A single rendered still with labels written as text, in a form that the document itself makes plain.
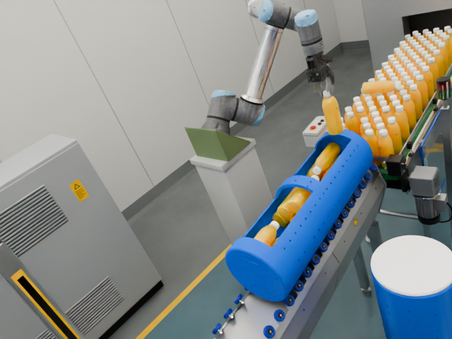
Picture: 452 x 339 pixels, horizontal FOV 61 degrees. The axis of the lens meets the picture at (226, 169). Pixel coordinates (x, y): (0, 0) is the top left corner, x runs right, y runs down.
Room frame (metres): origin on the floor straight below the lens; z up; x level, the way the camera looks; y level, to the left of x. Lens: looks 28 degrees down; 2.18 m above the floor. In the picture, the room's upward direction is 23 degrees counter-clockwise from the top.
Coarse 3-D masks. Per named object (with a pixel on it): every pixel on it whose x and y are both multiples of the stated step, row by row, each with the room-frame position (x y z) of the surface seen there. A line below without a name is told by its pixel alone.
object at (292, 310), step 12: (372, 180) 1.59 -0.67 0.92; (360, 204) 1.46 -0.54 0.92; (348, 216) 1.40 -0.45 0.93; (336, 240) 1.30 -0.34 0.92; (324, 252) 1.24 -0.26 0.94; (312, 264) 1.20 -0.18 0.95; (324, 264) 1.20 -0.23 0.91; (312, 276) 1.15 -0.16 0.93; (300, 300) 1.07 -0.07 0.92; (288, 312) 1.03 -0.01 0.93; (288, 324) 0.99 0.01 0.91; (276, 336) 0.95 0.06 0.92
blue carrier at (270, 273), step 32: (352, 160) 1.48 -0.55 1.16; (288, 192) 1.54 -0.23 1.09; (320, 192) 1.31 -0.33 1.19; (352, 192) 1.42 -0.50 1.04; (256, 224) 1.36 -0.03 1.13; (320, 224) 1.21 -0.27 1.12; (256, 256) 1.07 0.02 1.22; (288, 256) 1.07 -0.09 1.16; (256, 288) 1.12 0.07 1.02; (288, 288) 1.01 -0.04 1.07
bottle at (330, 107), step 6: (324, 96) 1.62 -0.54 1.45; (330, 96) 1.60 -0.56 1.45; (324, 102) 1.61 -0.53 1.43; (330, 102) 1.59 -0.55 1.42; (336, 102) 1.60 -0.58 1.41; (324, 108) 1.61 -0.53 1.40; (330, 108) 1.59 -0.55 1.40; (336, 108) 1.59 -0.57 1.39; (324, 114) 1.62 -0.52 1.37; (330, 114) 1.59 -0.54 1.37; (336, 114) 1.58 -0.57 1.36; (330, 120) 1.59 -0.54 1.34; (336, 120) 1.58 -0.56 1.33; (330, 126) 1.59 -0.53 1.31; (336, 126) 1.58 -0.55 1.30; (342, 126) 1.59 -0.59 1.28; (330, 132) 1.60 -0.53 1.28; (336, 132) 1.58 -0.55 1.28
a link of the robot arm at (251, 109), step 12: (264, 36) 2.27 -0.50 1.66; (276, 36) 2.25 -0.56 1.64; (264, 48) 2.26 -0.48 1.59; (276, 48) 2.26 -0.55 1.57; (264, 60) 2.25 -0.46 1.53; (252, 72) 2.29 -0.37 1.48; (264, 72) 2.25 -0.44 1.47; (252, 84) 2.27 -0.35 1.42; (264, 84) 2.26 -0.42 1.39; (252, 96) 2.26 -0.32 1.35; (240, 108) 2.25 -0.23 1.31; (252, 108) 2.24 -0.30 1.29; (264, 108) 2.27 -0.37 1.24; (240, 120) 2.26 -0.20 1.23; (252, 120) 2.24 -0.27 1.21
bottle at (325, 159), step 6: (330, 144) 1.70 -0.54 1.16; (336, 144) 1.69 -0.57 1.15; (324, 150) 1.67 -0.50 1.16; (330, 150) 1.65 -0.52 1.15; (336, 150) 1.66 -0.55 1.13; (324, 156) 1.62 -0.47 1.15; (330, 156) 1.62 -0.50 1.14; (336, 156) 1.65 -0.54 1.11; (318, 162) 1.60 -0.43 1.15; (324, 162) 1.59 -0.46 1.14; (330, 162) 1.60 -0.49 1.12; (324, 168) 1.58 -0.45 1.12
